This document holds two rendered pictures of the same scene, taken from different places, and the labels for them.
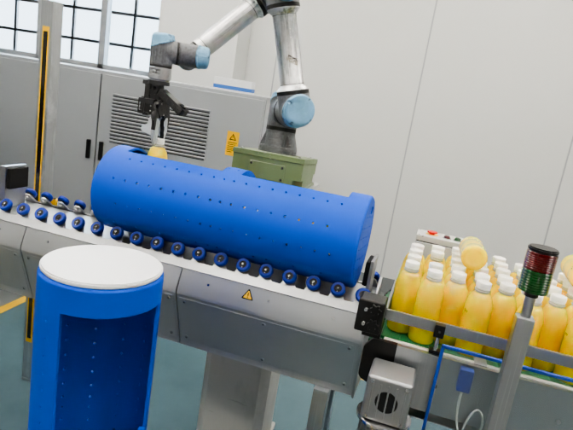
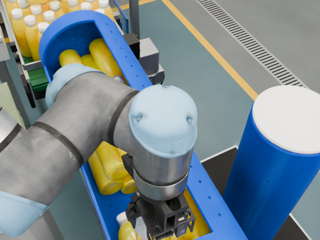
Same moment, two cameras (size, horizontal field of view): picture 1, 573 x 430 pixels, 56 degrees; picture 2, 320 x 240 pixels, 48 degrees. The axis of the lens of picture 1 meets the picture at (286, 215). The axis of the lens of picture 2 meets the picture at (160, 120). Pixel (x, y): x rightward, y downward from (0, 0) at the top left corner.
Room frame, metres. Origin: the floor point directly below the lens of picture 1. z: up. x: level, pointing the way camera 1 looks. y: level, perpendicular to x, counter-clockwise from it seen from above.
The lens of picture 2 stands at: (2.02, 0.68, 1.91)
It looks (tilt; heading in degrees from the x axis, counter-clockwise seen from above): 51 degrees down; 229
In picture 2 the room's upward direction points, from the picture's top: 1 degrees clockwise
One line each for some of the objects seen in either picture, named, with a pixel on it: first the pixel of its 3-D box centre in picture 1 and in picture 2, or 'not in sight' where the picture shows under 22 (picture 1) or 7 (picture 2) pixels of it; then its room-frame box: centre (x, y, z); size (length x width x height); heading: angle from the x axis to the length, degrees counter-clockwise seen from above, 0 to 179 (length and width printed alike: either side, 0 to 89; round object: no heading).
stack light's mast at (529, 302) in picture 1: (534, 282); not in sight; (1.13, -0.55, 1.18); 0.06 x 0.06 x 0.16
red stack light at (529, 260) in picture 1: (540, 260); not in sight; (1.13, -0.55, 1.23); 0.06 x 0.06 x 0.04
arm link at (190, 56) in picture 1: (192, 56); (87, 111); (1.89, 0.40, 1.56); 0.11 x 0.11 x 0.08; 18
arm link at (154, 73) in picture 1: (159, 74); (163, 169); (1.84, 0.49, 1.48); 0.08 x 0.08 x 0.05
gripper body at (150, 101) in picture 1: (155, 98); (162, 202); (1.85, 0.50, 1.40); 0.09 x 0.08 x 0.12; 75
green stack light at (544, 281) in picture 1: (535, 280); not in sight; (1.13, -0.55, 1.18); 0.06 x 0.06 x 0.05
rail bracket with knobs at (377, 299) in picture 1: (371, 314); (127, 49); (1.37, -0.27, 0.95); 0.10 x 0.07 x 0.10; 165
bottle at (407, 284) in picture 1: (405, 298); not in sight; (1.42, -0.36, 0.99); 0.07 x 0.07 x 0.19
